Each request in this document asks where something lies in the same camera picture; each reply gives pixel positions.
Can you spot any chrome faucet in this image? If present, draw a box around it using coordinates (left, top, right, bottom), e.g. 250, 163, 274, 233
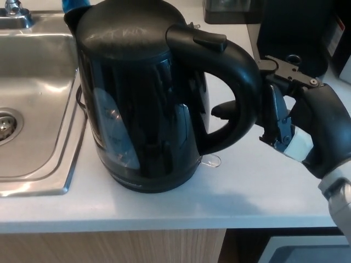
0, 0, 35, 28

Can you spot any black power cord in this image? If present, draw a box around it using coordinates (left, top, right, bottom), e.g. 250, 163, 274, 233
75, 84, 88, 116

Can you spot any blue dish soap bottle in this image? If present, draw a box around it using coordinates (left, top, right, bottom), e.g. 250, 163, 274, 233
61, 0, 93, 14

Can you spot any metal sink drain strainer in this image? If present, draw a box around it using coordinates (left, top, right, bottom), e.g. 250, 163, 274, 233
0, 108, 25, 146

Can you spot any black electric kettle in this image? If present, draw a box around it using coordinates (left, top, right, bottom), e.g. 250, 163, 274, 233
63, 0, 264, 191

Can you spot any stainless steel sink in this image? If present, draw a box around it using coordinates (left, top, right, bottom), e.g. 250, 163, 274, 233
0, 13, 88, 197

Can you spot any black appliance with red label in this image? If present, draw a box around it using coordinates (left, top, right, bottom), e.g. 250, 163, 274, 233
327, 13, 351, 80

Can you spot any black and steel appliance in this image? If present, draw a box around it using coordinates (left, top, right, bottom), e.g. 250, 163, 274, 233
256, 0, 330, 80

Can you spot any wooden cabinet door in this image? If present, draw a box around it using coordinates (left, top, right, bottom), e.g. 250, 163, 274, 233
0, 229, 228, 263

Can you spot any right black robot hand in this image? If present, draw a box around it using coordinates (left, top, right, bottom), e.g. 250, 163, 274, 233
211, 56, 351, 180

